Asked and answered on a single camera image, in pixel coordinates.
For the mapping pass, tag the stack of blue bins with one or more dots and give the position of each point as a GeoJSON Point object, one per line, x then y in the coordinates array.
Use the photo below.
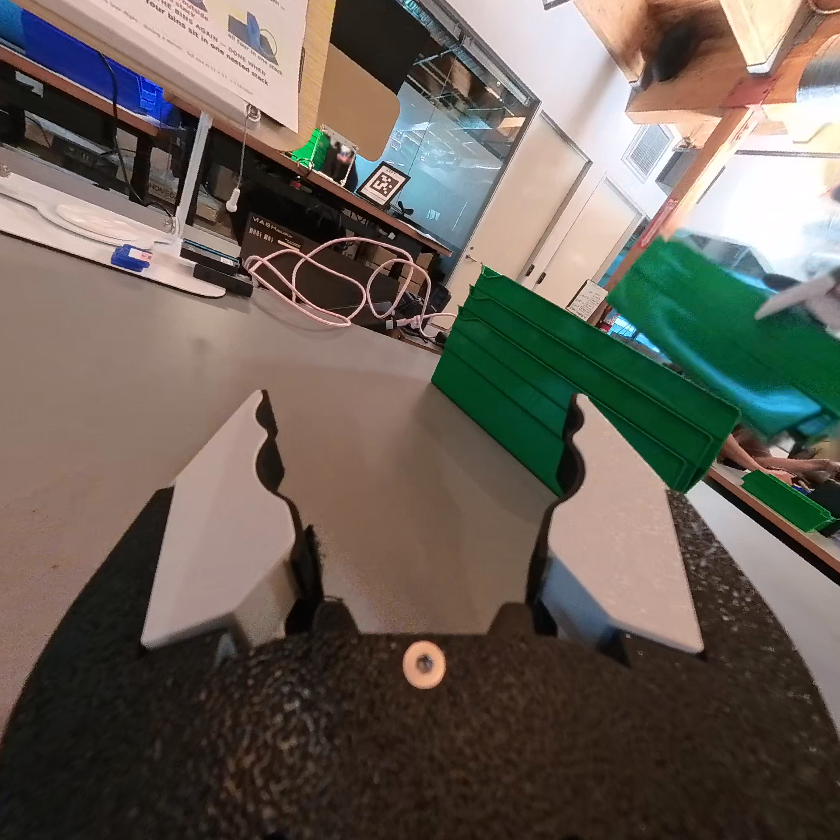
{"type": "Point", "coordinates": [65, 52]}

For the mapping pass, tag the instruction poster board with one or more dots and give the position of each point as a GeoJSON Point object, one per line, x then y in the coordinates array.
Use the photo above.
{"type": "Point", "coordinates": [197, 46]}

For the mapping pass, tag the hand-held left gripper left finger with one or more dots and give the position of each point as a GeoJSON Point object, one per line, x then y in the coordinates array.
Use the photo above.
{"type": "Point", "coordinates": [216, 525]}

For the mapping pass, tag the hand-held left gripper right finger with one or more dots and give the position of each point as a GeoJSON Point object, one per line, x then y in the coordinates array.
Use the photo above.
{"type": "Point", "coordinates": [617, 525]}

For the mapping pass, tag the wall vent grille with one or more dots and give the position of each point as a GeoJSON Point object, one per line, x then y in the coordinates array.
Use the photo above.
{"type": "Point", "coordinates": [648, 151]}

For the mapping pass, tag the black wall screen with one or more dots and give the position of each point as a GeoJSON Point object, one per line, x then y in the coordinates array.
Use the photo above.
{"type": "Point", "coordinates": [374, 39]}

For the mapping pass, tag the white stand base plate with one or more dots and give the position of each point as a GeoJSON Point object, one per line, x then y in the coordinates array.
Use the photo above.
{"type": "Point", "coordinates": [39, 229]}

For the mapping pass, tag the black cardboard box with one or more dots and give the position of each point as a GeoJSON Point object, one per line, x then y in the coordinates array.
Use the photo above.
{"type": "Point", "coordinates": [315, 282]}

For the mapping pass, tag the metal air duct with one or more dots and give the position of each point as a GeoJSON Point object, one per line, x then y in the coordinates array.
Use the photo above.
{"type": "Point", "coordinates": [820, 79]}

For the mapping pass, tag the small whiteboard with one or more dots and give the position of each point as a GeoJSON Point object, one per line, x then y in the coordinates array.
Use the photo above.
{"type": "Point", "coordinates": [587, 300]}

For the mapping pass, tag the small blue box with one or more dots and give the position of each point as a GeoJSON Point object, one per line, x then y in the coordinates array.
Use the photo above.
{"type": "Point", "coordinates": [131, 257]}

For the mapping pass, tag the wooden post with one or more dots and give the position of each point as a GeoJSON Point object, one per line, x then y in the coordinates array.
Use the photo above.
{"type": "Point", "coordinates": [682, 197]}

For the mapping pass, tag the wooden workbench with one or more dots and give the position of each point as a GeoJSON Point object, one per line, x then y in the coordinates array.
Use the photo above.
{"type": "Point", "coordinates": [394, 224]}
{"type": "Point", "coordinates": [79, 92]}

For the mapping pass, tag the brown cardboard panel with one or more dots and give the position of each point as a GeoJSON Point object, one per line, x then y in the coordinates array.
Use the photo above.
{"type": "Point", "coordinates": [358, 111]}

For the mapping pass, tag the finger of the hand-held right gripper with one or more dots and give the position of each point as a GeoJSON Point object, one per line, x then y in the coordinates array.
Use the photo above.
{"type": "Point", "coordinates": [797, 298]}

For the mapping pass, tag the green bins clear case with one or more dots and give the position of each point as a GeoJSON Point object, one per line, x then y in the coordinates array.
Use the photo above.
{"type": "Point", "coordinates": [315, 151]}

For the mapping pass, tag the white door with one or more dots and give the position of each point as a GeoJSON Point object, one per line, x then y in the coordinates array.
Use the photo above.
{"type": "Point", "coordinates": [590, 249]}
{"type": "Point", "coordinates": [525, 203]}

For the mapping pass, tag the black flat box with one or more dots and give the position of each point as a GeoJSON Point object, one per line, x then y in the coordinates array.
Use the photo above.
{"type": "Point", "coordinates": [223, 280]}

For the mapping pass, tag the white round disc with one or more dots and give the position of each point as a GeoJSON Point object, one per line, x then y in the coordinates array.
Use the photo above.
{"type": "Point", "coordinates": [98, 223]}

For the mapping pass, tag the framed fiducial tag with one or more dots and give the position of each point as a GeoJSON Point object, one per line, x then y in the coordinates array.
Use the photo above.
{"type": "Point", "coordinates": [384, 186]}

